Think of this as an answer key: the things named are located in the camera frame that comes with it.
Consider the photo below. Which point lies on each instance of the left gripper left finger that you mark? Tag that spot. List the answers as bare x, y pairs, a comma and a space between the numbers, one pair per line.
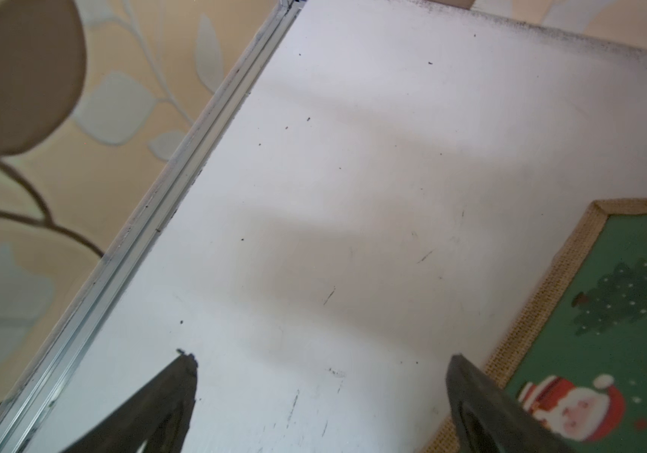
155, 419

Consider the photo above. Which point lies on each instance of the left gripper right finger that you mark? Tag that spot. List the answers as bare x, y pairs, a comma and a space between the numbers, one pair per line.
488, 420

